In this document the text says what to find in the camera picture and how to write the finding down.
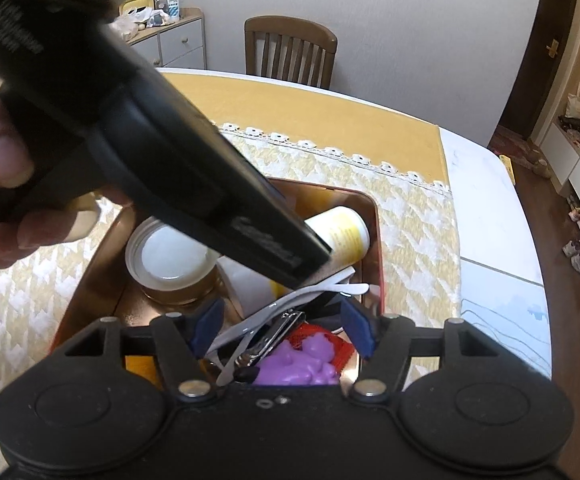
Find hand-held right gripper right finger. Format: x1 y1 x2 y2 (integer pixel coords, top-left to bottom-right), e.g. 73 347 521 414
341 297 511 401

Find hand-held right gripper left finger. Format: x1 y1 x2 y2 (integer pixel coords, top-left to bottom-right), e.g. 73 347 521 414
60 299 225 401

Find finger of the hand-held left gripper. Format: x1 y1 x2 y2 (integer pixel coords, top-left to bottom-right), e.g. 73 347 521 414
195 115 333 281

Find red-rimmed golden tin box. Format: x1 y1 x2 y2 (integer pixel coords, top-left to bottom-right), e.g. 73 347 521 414
52 176 385 386

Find white round sunglasses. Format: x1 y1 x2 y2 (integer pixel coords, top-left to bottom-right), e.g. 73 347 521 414
205 265 371 386

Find silver nail clipper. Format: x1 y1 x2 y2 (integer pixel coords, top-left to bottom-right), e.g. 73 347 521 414
235 310 307 367

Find white and yellow bottle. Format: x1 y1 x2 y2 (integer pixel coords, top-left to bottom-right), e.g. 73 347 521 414
270 206 371 297

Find glass jar with white lid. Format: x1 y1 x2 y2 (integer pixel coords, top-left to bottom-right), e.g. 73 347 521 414
124 217 221 306

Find white packet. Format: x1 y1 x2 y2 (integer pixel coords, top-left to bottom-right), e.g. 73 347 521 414
218 255 281 321

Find red mesh bag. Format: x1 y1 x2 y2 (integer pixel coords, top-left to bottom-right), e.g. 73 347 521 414
290 324 358 361

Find purple soft toy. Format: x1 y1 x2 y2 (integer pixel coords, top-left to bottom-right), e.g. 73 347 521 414
255 335 343 387

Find grey drawer cabinet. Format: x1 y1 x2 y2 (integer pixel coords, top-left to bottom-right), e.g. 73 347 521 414
114 7 205 69

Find yellow houndstooth lace-trimmed cloth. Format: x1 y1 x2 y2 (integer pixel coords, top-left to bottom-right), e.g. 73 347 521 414
0 121 463 461

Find plain yellow table mat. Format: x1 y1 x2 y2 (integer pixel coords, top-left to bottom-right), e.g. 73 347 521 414
160 71 451 196

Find pale blue printed mat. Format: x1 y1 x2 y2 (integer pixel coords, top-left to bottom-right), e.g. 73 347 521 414
457 255 553 378

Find brown wooden chair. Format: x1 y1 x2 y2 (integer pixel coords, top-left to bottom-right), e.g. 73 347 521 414
244 16 338 90

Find brown wooden door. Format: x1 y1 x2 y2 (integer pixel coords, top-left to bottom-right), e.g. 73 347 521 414
490 0 580 147

